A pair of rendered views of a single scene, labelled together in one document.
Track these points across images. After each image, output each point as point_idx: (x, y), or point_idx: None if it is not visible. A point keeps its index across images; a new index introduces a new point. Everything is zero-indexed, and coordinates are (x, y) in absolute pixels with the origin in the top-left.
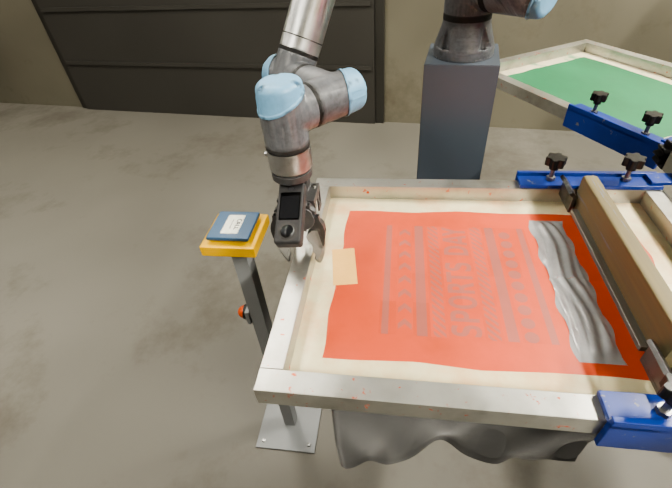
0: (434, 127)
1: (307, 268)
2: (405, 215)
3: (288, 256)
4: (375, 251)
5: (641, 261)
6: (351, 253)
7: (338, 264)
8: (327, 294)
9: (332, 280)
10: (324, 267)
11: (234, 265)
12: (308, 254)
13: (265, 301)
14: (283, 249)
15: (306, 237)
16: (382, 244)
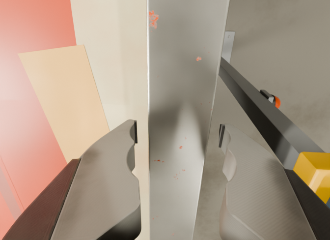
0: None
1: (151, 75)
2: (1, 239)
3: (227, 129)
4: (18, 159)
5: None
6: (70, 154)
7: (91, 121)
8: (90, 3)
9: (91, 64)
10: (124, 111)
11: (319, 147)
12: (160, 138)
13: (247, 113)
14: (250, 149)
15: (139, 198)
16: (12, 177)
